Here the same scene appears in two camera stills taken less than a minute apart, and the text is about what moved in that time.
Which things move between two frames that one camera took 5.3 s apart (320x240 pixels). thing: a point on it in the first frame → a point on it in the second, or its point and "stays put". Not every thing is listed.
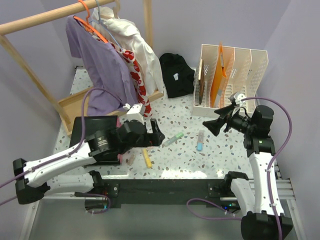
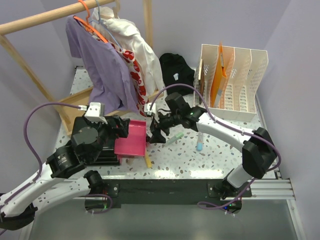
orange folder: x=220 y=74 stays put
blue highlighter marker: x=200 y=140 stays put
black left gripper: x=153 y=132 → x=121 y=127
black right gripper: x=215 y=126 → x=156 y=137
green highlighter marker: x=178 y=136 stays put
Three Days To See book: x=201 y=80 stays put
